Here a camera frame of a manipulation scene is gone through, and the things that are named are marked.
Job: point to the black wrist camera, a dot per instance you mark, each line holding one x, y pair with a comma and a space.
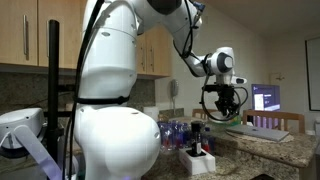
210, 88

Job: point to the blue cap water bottle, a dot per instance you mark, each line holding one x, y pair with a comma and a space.
163, 136
180, 135
170, 135
187, 135
209, 141

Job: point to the black spray can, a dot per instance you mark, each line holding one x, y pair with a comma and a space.
196, 140

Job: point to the wooden cabinet door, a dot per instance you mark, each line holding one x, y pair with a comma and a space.
66, 33
141, 53
13, 33
161, 56

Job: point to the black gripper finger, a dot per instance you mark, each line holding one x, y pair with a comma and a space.
234, 108
221, 108

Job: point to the silver closed laptop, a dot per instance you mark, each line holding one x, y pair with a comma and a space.
260, 132

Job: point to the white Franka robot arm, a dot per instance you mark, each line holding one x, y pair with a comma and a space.
110, 66

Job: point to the white paper towel roll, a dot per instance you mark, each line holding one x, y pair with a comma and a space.
150, 114

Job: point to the small wall ornament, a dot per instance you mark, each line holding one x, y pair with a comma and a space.
279, 78

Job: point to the black metal pole stand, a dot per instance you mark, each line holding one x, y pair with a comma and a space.
53, 66

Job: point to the white rounded device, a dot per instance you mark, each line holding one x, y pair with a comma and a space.
20, 123

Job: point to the green tissue box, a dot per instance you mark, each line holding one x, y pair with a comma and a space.
236, 121

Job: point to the lit computer monitor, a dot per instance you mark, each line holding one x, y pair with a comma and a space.
266, 96

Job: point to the white box with black top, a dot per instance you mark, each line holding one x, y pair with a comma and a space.
200, 166

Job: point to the large wooden chair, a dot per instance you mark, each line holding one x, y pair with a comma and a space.
273, 115

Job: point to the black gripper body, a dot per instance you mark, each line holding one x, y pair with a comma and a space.
225, 93

